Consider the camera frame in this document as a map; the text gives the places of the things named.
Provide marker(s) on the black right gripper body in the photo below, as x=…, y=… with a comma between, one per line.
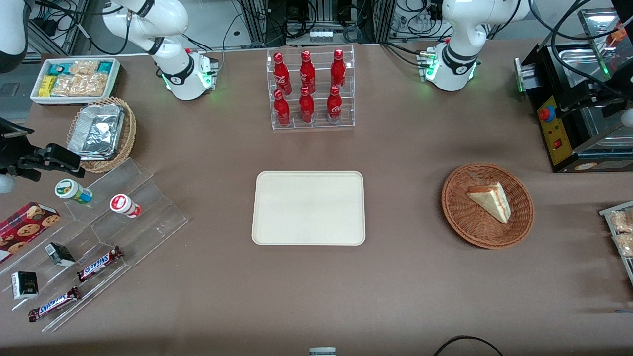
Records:
x=11, y=154

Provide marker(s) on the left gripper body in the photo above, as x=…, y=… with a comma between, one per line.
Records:
x=624, y=88

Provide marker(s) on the triangular sandwich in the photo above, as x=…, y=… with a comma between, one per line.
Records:
x=489, y=200

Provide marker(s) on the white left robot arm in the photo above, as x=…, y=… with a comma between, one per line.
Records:
x=454, y=69

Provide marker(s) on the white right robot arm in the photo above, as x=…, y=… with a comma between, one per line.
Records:
x=184, y=81

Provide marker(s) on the aluminium foil tray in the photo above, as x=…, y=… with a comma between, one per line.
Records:
x=96, y=131

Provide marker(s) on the light wicker basket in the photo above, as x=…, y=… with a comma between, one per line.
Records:
x=129, y=133

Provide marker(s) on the brown wicker basket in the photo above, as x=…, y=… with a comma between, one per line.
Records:
x=465, y=222

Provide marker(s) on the grey metal snack tray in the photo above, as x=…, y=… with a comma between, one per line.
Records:
x=627, y=269

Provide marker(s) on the cream plastic tray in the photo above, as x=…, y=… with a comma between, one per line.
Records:
x=306, y=207

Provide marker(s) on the green lid white cup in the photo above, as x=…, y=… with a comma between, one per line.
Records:
x=71, y=190

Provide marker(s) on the white snack bin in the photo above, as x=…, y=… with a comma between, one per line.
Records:
x=35, y=96

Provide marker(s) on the red tartan cookie box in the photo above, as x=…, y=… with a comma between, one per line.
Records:
x=24, y=227

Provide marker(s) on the yellow snack pack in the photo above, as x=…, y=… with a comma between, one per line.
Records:
x=46, y=86

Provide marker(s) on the clear rice cracker bag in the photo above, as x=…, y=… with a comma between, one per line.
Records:
x=84, y=68
x=67, y=85
x=95, y=85

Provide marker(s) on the red lid white cup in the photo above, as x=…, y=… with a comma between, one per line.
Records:
x=123, y=204

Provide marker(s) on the teal snack pack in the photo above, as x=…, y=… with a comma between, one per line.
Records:
x=106, y=67
x=59, y=68

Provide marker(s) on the small black box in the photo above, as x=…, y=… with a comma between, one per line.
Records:
x=60, y=254
x=24, y=285

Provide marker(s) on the clear acrylic step display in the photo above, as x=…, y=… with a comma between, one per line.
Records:
x=153, y=222

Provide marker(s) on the snickers chocolate bar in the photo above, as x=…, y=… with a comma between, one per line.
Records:
x=53, y=304
x=99, y=263

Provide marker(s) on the clear snack bag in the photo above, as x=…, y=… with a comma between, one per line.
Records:
x=625, y=244
x=622, y=221

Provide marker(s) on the red cola bottle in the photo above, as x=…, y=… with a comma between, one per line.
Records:
x=307, y=71
x=282, y=111
x=334, y=106
x=306, y=109
x=282, y=74
x=338, y=69

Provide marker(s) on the clear acrylic bottle rack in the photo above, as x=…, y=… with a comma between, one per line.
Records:
x=319, y=126

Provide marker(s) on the white power strip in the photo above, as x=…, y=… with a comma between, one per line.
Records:
x=321, y=35

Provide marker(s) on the small grey device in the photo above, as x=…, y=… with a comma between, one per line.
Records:
x=322, y=352

